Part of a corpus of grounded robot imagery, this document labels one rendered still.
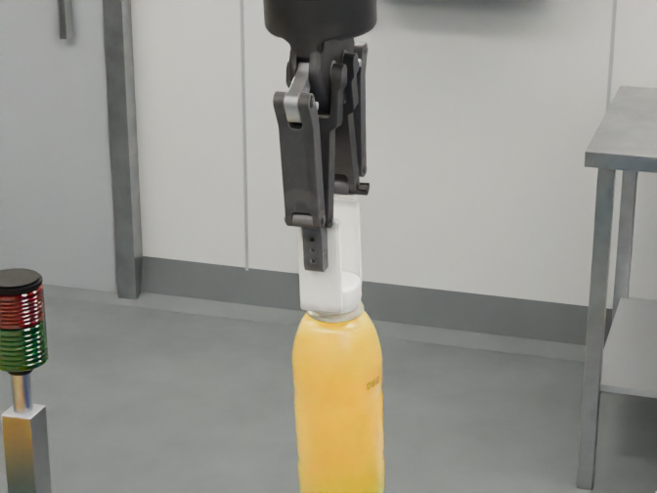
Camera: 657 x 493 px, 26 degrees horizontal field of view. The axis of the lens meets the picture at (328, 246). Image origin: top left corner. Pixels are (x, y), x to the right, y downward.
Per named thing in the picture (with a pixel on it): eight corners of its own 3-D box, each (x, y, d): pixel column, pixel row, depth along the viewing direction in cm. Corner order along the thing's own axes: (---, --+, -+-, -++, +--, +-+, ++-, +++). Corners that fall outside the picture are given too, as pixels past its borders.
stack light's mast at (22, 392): (34, 425, 157) (24, 291, 152) (-16, 418, 159) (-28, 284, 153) (61, 401, 163) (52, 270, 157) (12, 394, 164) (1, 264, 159)
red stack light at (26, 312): (27, 333, 153) (25, 299, 152) (-25, 326, 155) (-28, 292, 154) (56, 311, 159) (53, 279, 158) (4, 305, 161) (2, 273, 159)
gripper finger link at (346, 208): (316, 196, 102) (319, 192, 103) (321, 283, 105) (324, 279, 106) (356, 199, 101) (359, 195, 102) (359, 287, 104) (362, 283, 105)
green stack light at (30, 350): (31, 375, 155) (27, 334, 153) (-22, 368, 157) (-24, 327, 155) (59, 352, 161) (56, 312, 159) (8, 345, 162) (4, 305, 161)
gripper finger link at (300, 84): (335, 37, 94) (310, 43, 89) (333, 115, 95) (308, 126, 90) (301, 35, 95) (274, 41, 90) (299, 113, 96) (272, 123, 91)
